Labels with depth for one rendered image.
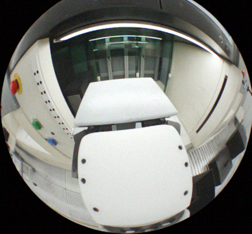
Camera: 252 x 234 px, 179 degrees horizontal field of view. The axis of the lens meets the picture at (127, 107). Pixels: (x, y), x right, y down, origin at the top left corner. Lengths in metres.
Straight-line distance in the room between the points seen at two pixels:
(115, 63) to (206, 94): 0.91
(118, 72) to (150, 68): 0.39
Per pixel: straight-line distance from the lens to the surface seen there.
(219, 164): 0.83
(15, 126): 1.73
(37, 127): 0.31
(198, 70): 0.55
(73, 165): 0.20
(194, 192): 0.76
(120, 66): 1.06
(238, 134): 1.12
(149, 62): 1.11
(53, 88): 0.20
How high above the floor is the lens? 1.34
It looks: 42 degrees down
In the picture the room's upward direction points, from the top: 2 degrees counter-clockwise
